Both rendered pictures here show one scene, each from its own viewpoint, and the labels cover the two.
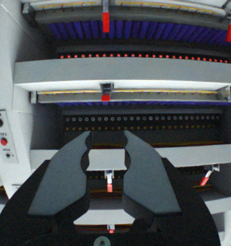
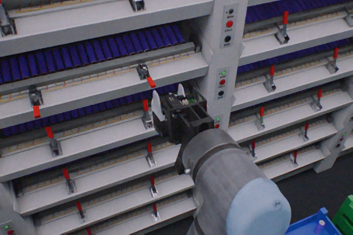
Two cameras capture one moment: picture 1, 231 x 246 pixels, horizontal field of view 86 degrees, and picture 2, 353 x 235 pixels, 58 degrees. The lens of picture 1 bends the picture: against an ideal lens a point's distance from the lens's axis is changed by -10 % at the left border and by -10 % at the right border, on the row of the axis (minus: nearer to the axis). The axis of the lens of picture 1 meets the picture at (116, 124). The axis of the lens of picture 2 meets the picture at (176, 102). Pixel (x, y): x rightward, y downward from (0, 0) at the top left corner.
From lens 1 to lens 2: 0.65 m
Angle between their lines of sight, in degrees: 64
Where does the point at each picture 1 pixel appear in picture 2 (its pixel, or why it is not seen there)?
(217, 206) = not seen: outside the picture
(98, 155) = (149, 22)
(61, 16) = not seen: hidden behind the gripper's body
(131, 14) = (125, 110)
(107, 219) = not seen: outside the picture
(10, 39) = (205, 87)
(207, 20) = (64, 127)
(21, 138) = (213, 29)
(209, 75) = (67, 104)
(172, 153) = (76, 37)
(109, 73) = (144, 84)
